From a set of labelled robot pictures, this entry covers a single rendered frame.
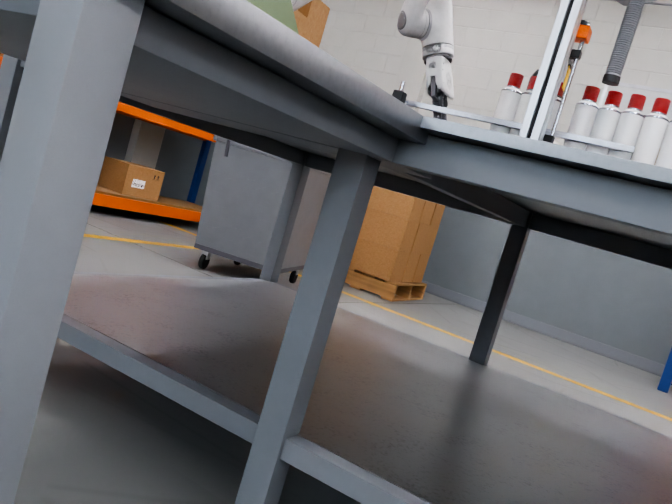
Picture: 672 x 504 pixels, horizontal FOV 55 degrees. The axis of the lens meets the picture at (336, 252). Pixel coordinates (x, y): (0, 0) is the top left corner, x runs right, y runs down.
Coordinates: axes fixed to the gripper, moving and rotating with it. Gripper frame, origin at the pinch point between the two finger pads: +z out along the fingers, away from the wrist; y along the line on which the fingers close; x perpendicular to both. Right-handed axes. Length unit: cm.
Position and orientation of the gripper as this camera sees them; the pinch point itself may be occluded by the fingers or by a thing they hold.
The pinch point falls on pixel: (440, 116)
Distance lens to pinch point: 177.5
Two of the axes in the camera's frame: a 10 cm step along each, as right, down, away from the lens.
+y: 4.6, 0.6, 8.8
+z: 0.2, 10.0, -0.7
